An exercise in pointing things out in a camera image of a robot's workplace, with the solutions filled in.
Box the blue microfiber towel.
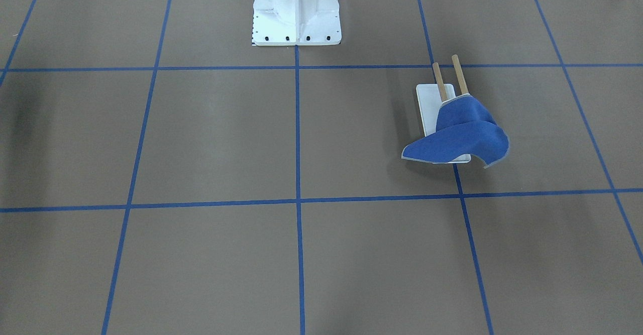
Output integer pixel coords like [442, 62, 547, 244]
[401, 94, 510, 167]

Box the white towel rack base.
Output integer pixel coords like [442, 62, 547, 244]
[416, 83, 472, 165]

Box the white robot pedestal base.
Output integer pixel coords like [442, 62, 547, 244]
[251, 0, 342, 46]

